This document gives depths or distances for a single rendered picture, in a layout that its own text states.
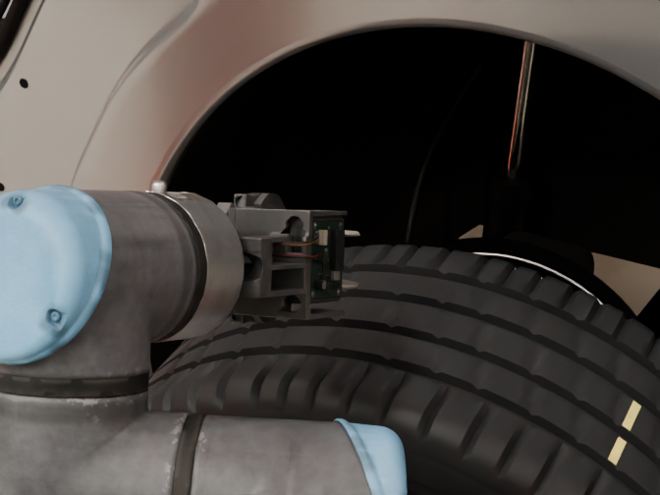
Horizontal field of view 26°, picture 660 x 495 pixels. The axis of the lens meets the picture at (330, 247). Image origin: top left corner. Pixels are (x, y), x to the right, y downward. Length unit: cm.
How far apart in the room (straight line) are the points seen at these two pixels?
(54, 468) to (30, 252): 11
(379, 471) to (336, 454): 2
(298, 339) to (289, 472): 37
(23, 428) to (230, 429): 11
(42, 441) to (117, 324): 7
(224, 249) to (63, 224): 14
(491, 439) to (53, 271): 39
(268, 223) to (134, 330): 19
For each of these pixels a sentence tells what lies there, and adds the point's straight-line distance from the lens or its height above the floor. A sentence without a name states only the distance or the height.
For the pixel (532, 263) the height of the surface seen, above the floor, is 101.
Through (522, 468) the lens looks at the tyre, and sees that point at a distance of 101.
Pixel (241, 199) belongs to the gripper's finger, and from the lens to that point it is 98.
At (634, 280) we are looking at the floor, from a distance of 330.
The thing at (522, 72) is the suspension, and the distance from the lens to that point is 156.
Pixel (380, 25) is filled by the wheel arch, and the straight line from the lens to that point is 128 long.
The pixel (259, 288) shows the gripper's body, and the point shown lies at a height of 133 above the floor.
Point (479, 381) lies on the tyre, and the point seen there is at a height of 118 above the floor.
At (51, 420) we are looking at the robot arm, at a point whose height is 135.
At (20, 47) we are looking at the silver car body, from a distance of 159.
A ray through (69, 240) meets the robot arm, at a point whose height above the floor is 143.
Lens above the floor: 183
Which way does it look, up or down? 33 degrees down
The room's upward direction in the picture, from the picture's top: straight up
